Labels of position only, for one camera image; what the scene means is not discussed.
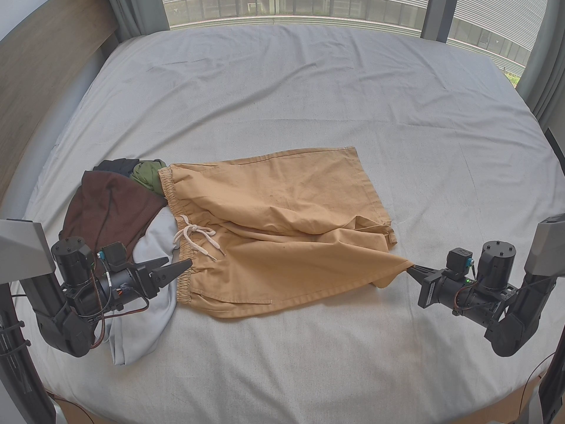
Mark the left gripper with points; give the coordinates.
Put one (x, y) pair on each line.
(132, 283)

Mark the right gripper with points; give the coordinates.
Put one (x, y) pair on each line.
(446, 292)

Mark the tan shorts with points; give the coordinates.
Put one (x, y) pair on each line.
(273, 201)

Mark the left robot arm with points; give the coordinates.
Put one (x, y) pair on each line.
(70, 263)

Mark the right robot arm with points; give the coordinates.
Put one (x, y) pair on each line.
(498, 263)

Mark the bed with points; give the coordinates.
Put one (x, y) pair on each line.
(309, 82)

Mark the pale blue garment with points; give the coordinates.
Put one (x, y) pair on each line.
(150, 316)

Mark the brown garment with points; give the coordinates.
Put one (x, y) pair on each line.
(110, 210)

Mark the green garment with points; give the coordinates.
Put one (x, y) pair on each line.
(148, 175)

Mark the black garment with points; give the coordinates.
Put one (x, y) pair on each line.
(114, 167)

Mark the grey-green curtain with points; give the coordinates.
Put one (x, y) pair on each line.
(132, 2)
(547, 60)

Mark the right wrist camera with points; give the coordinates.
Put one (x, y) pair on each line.
(458, 261)

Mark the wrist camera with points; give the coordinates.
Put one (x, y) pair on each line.
(114, 254)
(458, 261)

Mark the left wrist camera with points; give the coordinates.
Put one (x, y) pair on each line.
(114, 254)

